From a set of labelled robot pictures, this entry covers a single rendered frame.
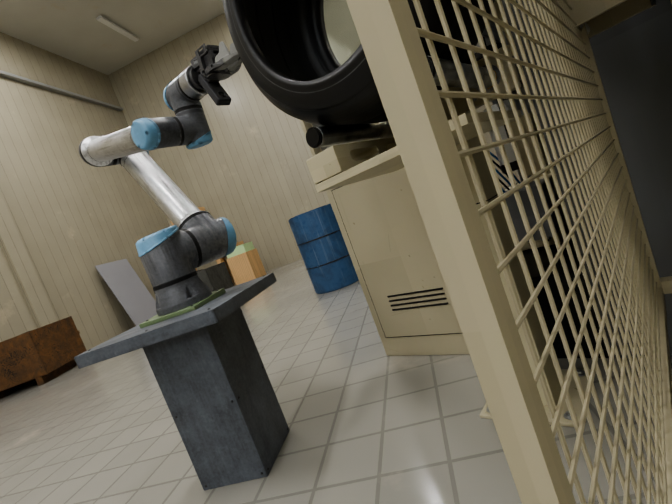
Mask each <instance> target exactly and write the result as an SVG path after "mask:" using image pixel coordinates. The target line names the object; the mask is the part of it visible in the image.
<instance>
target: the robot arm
mask: <svg viewBox="0 0 672 504"><path fill-rule="evenodd" d="M202 47H203V49H202V50H201V51H200V52H199V50H200V49H201V48H202ZM195 54H196V56H195V57H194V58H193V59H192V60H191V61H190V63H191V65H189V66H188V67H187V68H186V69H185V70H183V71H182V72H181V73H180V74H179V75H178V76H177V77H176V78H175V79H174V80H172V81H170V82H169V83H168V84H167V86H166V87H165V89H164V92H163V97H164V101H165V103H166V105H167V106H168V107H169V108H170V109H171V110H173V111H174V113H175V115H176V116H174V117H158V118H140V119H136V120H134V121H133V123H132V125H131V126H130V127H127V128H125V129H122V130H119V131H116V132H114V133H111V134H108V135H106V136H103V137H99V136H90V137H87V138H85V139H84V140H82V142H81V143H80V145H79V155H80V157H81V158H82V160H83V161H84V162H86V163H87V164H89V165H91V166H94V167H105V166H112V165H119V164H120V165H121V166H122V167H123V168H124V169H126V170H127V171H128V173H129V174H130V175H131V176H132V177H133V178H134V179H135V181H136V182H137V183H138V184H139V185H140V186H141V187H142V188H143V190H144V191H145V192H146V193H147V194H148V195H149V196H150V198H151V199H152V200H153V201H154V202H155V203H156V204H157V206H158V207H159V208H160V209H161V210H162V211H163V212H164V214H165V215H166V216H167V217H168V218H169V219H170V220H171V222H172V223H173V224H174V225H173V226H170V227H168V228H165V229H162V230H160V231H157V232H155V233H153V234H150V235H148V236H146V237H144V238H142V239H140V240H138V241H137V243H136V248H137V251H138V254H139V255H138V256H139V257H140V259H141V262H142V264H143V266H144V268H145V271H146V273H147V275H148V278H149V280H150V282H151V284H152V287H153V289H154V291H155V296H156V312H157V314H158V316H164V315H167V314H170V313H173V312H176V311H179V310H181V309H184V308H186V307H188V306H191V305H193V304H195V303H197V302H200V301H202V300H204V299H205V298H207V297H209V296H210V295H212V292H211V290H210V288H209V287H208V286H207V285H206V284H205V283H204V282H203V281H202V280H201V279H200V278H199V276H198V274H197V272H196V269H195V268H198V267H200V266H203V265H205V264H208V263H210V262H213V261H215V260H218V259H220V258H223V257H226V256H227V255H229V254H231V253H232V252H233V251H234V250H235V248H236V244H237V240H236V233H235V230H234V227H233V225H232V224H231V223H230V221H229V220H228V219H226V218H224V217H219V218H217V219H215V218H214V217H213V216H212V215H211V214H210V213H209V212H207V211H200V210H199V209H198V208H197V206H196V205H195V204H194V203H193V202H192V201H191V200H190V199H189V198H188V197H187V196H186V195H185V194H184V192H183V191H182V190H181V189H180V188H179V187H178V186H177V185H176V184H175V183H174V182H173V181H172V180H171V178H170V177H169V176H168V175H167V174H166V173H165V172H164V171H163V170H162V169H161V168H160V167H159V166H158V164H157V163H156V162H155V161H154V160H153V159H152V158H151V157H150V156H149V151H151V150H156V149H160V148H167V147H174V146H184V145H186V148H187V149H189V150H191V149H196V148H199V147H202V146H205V145H207V144H209V143H211V142H212V140H213V138H212V134H211V130H210V128H209V125H208V122H207V119H206V116H205V113H204V111H203V108H202V105H201V102H200V99H202V98H203V97H204V96H205V95H207V94H209V96H210V97H211V98H212V100H213V101H214V102H215V104H216V105H217V106H224V105H230V103H231V98H230V96H229V95H228V94H227V92H226V91H225V90H224V89H223V87H222V86H221V85H220V83H219V81H220V80H225V79H227V78H229V77H230V76H232V75H233V74H235V73H236V72H238V71H239V69H240V67H241V64H242V60H241V58H240V56H239V54H238V52H237V50H236V48H235V45H234V43H231V44H230V52H229V50H228V48H227V47H226V45H225V43H224V42H220V43H219V46H217V45H206V46H205V43H204V44H203V45H201V46H200V47H199V48H198V49H197V50H196V51H195Z"/></svg>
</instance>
